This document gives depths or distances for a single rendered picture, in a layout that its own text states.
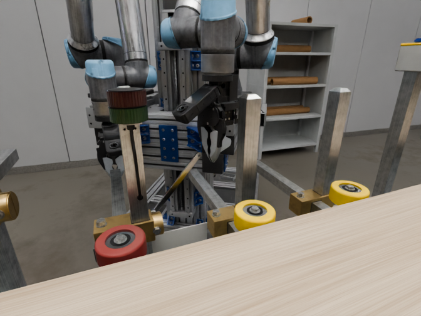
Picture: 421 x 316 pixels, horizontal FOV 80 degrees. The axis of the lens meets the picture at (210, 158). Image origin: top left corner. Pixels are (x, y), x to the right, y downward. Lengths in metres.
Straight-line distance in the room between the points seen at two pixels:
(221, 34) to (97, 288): 0.49
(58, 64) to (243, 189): 2.75
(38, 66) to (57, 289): 2.87
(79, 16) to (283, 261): 1.02
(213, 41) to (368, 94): 4.29
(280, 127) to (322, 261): 3.43
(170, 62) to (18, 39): 2.15
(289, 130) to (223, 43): 3.38
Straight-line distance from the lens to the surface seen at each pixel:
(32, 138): 3.33
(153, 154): 1.25
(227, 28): 0.58
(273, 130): 3.76
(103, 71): 0.77
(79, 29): 1.16
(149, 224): 0.55
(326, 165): 0.73
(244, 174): 0.58
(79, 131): 3.21
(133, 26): 0.93
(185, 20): 0.72
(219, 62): 0.57
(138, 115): 0.41
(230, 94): 0.62
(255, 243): 0.44
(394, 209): 0.63
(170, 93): 1.28
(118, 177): 0.78
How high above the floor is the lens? 1.18
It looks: 21 degrees down
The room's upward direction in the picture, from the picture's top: straight up
